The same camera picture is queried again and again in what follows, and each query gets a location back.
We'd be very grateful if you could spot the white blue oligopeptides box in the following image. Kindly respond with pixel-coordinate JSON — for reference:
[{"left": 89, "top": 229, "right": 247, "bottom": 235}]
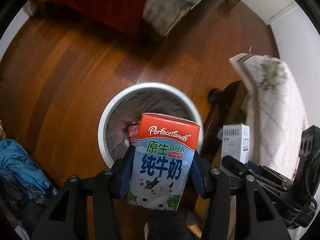
[{"left": 221, "top": 124, "right": 250, "bottom": 164}]

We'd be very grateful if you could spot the dark wooden table frame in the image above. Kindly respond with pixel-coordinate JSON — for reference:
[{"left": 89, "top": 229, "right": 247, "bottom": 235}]
[{"left": 200, "top": 81, "right": 247, "bottom": 168}]

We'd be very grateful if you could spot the white checked floral tablecloth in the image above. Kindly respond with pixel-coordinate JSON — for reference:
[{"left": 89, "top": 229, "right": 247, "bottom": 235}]
[{"left": 229, "top": 53, "right": 309, "bottom": 179}]

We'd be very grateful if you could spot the white round trash bin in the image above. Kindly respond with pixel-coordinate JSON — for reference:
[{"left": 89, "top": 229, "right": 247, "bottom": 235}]
[{"left": 98, "top": 82, "right": 203, "bottom": 167}]

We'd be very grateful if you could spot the red blue milk carton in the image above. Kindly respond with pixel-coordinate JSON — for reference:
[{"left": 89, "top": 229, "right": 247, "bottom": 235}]
[{"left": 128, "top": 113, "right": 200, "bottom": 211}]

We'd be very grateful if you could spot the blue jacket on chair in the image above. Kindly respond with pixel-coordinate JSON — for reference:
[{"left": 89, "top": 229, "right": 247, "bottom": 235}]
[{"left": 1, "top": 139, "right": 57, "bottom": 199}]

